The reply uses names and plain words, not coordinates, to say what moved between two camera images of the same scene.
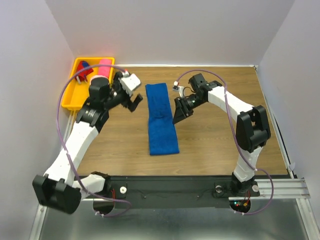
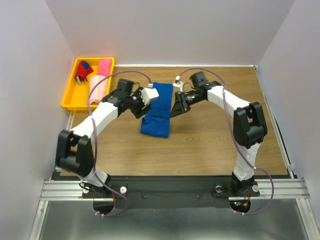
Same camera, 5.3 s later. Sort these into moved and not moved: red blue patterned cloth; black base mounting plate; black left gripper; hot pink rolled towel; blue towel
Moved: blue towel; black left gripper
Not moved: hot pink rolled towel; red blue patterned cloth; black base mounting plate
